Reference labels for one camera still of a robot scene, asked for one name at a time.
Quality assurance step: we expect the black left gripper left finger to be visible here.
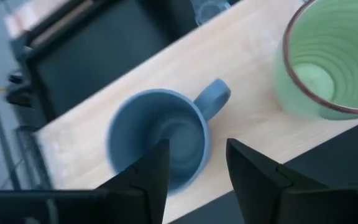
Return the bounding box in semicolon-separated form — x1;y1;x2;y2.
97;138;171;224

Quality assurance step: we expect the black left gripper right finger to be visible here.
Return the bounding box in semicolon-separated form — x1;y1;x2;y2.
225;138;329;224

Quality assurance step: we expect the blue ceramic mug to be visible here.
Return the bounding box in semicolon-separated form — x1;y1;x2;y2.
106;78;232;196

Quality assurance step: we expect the green ceramic mug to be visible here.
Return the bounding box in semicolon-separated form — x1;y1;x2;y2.
272;0;358;122

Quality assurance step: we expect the clear glass mug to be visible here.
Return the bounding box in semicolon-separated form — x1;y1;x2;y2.
190;0;232;26

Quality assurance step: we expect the wooden board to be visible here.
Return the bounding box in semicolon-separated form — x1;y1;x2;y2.
35;0;358;224

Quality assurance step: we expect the black computer case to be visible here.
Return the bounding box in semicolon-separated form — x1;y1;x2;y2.
5;72;55;191

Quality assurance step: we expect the wooden table side panel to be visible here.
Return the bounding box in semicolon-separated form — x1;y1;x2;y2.
4;0;85;39

